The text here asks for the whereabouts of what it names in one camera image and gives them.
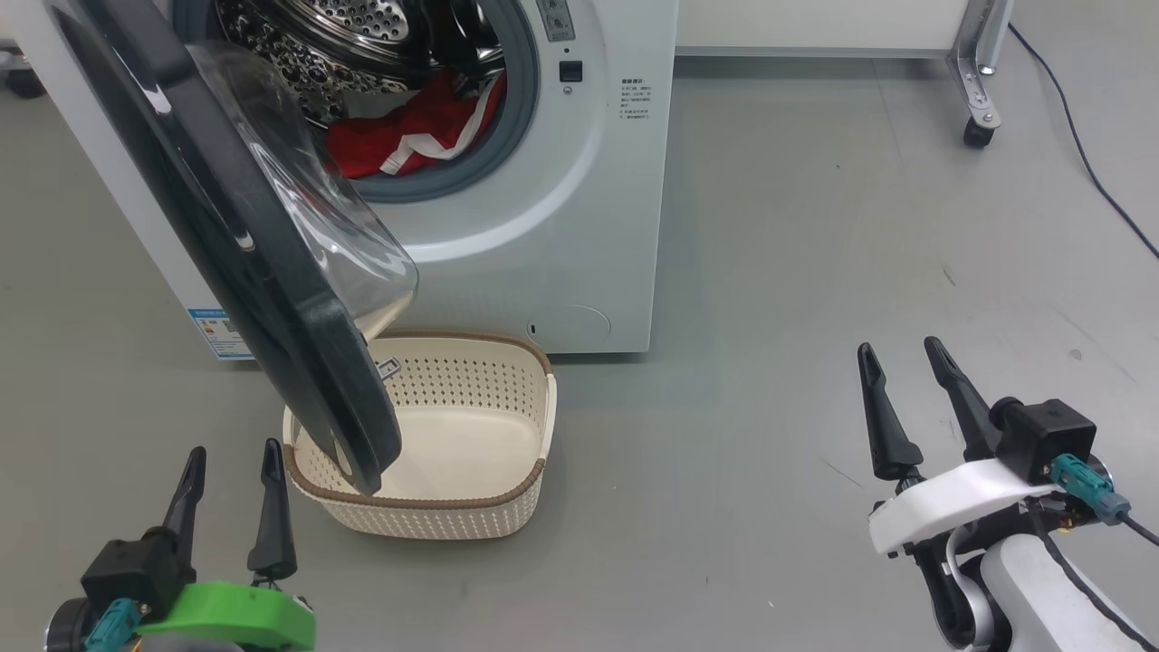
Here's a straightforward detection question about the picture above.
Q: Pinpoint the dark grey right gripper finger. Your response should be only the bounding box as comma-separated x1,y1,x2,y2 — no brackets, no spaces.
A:
857,342,924,482
924,336,1001,464

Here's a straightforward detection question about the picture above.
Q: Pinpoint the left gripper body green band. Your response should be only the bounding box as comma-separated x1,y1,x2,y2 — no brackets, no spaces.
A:
136,581,318,652

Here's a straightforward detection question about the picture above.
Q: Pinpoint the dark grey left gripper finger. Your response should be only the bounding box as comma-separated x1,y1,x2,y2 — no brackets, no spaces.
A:
161,446,207,570
247,439,298,582

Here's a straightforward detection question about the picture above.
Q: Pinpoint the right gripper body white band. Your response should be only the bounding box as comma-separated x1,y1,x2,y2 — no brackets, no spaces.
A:
869,457,1056,649

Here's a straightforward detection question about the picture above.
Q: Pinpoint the black washing machine door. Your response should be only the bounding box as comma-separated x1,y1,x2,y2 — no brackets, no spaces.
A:
41,0,420,496

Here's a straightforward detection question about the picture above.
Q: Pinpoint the red and white garment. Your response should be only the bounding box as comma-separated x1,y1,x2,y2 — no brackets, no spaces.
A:
326,71,508,179

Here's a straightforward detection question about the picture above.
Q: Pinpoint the cream perforated basket brown rim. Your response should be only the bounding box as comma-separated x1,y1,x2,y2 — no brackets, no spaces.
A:
283,331,558,542

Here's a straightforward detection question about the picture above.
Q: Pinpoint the white front-load washing machine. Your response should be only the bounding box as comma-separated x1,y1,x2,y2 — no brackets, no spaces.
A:
18,0,680,361

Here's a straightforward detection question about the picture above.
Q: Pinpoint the blue energy label sticker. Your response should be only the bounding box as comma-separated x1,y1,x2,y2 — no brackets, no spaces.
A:
188,308,254,361

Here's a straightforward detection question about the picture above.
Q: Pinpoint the white partition panel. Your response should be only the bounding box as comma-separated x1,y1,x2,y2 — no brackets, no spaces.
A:
675,0,974,60

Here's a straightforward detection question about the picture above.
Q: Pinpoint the left camera cable teal connector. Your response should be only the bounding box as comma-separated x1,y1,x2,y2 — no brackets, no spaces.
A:
86,598,144,652

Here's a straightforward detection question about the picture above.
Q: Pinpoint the camera cable teal connector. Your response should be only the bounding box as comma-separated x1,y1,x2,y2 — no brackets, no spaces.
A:
1050,453,1159,549
86,598,144,652

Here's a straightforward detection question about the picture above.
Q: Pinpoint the right camera cable teal connector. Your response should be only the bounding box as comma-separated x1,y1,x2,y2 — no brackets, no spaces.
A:
1050,453,1159,549

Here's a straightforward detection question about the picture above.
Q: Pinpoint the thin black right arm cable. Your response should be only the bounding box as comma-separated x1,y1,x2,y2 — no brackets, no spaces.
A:
1028,503,1155,652

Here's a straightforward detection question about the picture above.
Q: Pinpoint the black floor cable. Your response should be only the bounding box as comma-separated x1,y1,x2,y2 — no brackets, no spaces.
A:
1007,23,1159,259

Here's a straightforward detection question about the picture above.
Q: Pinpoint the metal frame leg with caster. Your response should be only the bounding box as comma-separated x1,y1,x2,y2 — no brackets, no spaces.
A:
946,0,1015,150

